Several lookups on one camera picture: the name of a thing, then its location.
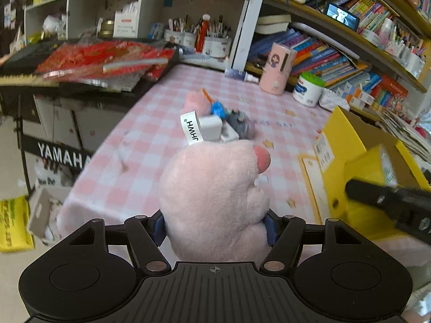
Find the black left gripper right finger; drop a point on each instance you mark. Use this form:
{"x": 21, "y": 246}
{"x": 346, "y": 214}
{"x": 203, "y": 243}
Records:
{"x": 284, "y": 236}

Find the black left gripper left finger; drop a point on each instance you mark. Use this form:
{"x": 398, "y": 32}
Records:
{"x": 145, "y": 235}

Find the pink plush paw toy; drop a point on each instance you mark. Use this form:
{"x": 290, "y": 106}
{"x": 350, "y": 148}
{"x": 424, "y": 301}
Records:
{"x": 212, "y": 209}

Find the small white staple box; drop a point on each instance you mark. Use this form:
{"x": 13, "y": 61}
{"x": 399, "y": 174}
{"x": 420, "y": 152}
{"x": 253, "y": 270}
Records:
{"x": 228, "y": 133}

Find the pink checkered tablecloth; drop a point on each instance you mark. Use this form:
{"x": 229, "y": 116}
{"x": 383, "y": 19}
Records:
{"x": 123, "y": 177}

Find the stack of papers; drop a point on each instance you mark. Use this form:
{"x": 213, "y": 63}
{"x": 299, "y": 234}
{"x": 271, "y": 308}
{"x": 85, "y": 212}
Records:
{"x": 414, "y": 142}

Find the yellow cardboard box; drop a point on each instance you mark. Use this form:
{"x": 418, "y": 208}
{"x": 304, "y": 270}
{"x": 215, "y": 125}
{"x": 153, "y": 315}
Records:
{"x": 349, "y": 148}

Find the white charger block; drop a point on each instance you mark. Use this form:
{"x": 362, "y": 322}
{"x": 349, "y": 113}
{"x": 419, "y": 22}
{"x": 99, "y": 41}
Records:
{"x": 210, "y": 127}

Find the yellow plastic bag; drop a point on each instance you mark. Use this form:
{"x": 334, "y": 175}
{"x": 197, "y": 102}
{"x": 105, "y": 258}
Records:
{"x": 14, "y": 216}

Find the black Yamaha keyboard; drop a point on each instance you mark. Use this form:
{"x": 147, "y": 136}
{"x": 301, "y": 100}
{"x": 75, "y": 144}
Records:
{"x": 20, "y": 81}

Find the white jar green lid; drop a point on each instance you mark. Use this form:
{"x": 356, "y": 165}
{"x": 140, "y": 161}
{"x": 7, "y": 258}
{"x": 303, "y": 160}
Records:
{"x": 308, "y": 89}

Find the small spray bottle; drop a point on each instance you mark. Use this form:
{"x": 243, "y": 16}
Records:
{"x": 240, "y": 75}

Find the red foil packets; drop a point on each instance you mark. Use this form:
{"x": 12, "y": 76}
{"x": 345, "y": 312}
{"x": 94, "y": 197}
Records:
{"x": 106, "y": 61}

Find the wooden bookshelf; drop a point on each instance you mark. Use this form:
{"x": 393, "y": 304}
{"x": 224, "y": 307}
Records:
{"x": 419, "y": 89}

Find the pink cylindrical humidifier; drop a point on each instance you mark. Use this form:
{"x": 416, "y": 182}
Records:
{"x": 277, "y": 69}

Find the smartphone on shelf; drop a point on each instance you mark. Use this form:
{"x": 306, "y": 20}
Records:
{"x": 342, "y": 16}

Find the white pen cup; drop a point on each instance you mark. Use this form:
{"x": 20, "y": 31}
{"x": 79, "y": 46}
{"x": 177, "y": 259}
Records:
{"x": 174, "y": 37}
{"x": 217, "y": 47}

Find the white drinking straws box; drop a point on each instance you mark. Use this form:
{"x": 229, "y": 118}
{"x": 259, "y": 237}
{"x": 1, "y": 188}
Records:
{"x": 126, "y": 21}

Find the white cubby shelf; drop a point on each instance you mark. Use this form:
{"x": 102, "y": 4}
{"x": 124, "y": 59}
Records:
{"x": 83, "y": 15}

